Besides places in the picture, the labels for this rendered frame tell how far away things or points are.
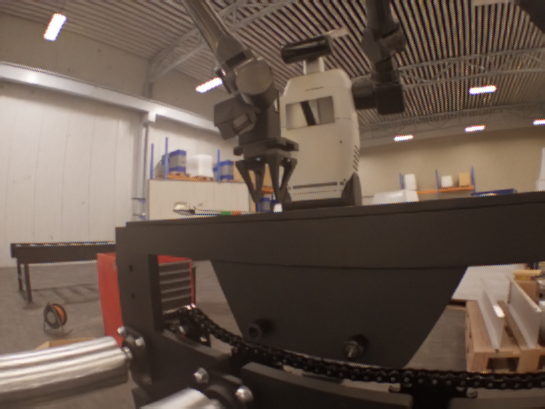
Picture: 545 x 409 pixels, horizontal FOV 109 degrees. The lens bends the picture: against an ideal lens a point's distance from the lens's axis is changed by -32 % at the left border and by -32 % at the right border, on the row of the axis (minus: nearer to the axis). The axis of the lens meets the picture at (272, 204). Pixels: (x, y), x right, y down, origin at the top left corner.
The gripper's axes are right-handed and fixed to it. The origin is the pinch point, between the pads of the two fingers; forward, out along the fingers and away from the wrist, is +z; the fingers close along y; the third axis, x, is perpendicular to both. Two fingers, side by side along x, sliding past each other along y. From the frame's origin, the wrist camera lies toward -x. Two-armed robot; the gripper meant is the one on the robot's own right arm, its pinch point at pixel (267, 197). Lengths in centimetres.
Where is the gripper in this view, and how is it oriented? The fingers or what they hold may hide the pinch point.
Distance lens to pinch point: 49.0
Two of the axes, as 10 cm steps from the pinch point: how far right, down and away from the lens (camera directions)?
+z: 0.4, 10.0, -0.8
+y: 8.2, -0.7, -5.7
